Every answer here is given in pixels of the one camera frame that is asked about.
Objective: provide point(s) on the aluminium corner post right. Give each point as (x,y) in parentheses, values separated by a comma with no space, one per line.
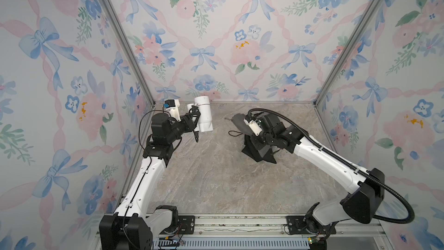
(355,36)

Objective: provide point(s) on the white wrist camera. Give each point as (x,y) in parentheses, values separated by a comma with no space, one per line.
(172,107)
(254,126)

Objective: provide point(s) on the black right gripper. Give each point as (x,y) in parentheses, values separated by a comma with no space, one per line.
(256,139)

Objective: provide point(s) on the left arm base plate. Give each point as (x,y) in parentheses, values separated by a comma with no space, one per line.
(184,224)

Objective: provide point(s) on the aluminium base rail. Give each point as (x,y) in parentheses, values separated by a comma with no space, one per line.
(272,232)

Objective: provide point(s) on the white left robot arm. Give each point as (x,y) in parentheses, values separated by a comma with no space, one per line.
(130,228)

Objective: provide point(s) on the aluminium corner post left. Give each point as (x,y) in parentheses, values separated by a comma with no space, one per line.
(128,52)

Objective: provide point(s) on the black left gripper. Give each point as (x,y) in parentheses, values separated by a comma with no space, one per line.
(187,121)

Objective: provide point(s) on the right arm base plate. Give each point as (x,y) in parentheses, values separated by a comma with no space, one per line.
(297,224)

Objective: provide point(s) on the aluminium corner post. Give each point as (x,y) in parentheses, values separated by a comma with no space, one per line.
(128,52)
(355,36)

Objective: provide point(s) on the black pouch with gold logo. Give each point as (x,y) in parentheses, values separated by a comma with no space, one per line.
(257,150)

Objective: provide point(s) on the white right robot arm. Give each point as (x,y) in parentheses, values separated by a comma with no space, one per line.
(362,190)

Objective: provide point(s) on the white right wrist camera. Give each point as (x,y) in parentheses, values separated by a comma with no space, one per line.
(254,126)

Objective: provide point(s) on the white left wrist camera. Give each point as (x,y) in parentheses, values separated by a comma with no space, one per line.
(172,107)

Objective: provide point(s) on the white hair dryer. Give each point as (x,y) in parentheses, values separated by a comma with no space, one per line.
(202,105)

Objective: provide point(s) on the grey fabric drawstring pouch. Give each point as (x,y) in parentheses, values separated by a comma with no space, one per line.
(238,121)

